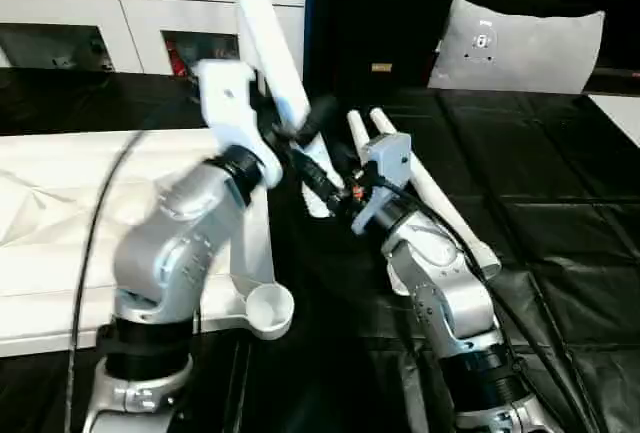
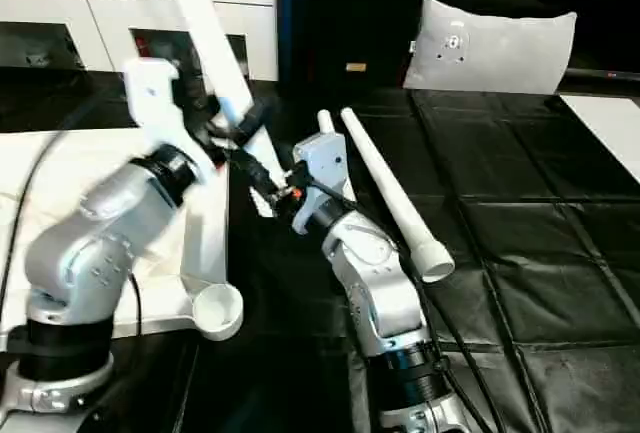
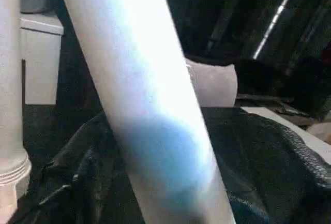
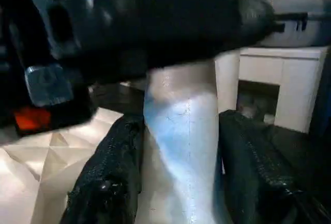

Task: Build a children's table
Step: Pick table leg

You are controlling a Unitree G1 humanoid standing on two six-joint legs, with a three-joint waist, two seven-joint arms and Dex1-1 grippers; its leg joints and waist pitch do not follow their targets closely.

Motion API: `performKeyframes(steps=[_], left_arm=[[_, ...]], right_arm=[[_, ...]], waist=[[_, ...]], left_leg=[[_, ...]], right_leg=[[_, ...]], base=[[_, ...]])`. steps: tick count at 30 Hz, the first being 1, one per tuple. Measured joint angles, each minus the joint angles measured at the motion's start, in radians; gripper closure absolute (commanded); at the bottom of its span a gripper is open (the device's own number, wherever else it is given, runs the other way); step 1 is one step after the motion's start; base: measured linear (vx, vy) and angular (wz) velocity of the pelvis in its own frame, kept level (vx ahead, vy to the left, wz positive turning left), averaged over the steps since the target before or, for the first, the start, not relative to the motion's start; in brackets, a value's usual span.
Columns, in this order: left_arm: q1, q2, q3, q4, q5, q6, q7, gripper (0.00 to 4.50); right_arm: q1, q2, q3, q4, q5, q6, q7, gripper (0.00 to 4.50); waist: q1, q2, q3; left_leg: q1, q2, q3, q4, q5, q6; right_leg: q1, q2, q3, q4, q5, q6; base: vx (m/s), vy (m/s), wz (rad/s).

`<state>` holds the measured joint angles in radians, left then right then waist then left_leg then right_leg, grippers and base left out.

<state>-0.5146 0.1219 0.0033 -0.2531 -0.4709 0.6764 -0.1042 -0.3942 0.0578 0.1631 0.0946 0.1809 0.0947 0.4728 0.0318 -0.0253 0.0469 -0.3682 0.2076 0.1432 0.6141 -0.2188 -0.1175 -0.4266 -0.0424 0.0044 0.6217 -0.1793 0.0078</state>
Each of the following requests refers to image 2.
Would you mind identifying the black work mat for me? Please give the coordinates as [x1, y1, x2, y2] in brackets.
[0, 66, 640, 433]

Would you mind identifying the white plastic table top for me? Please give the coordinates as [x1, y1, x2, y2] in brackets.
[0, 127, 246, 344]

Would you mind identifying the grey printed cushion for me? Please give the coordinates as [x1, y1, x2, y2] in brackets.
[402, 0, 578, 96]

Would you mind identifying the white plastic table leg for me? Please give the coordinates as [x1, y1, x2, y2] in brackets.
[316, 109, 357, 204]
[158, 0, 281, 217]
[340, 107, 456, 284]

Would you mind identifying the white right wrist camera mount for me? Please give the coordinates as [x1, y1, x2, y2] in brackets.
[291, 132, 351, 235]

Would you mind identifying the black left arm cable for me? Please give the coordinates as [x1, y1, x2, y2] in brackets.
[0, 132, 144, 337]

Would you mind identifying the black sofa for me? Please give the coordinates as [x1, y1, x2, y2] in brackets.
[276, 0, 640, 97]

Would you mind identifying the white flat panel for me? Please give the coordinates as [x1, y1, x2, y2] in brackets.
[558, 94, 640, 172]

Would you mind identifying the white glass-door cabinet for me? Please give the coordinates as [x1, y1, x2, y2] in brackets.
[0, 0, 280, 83]

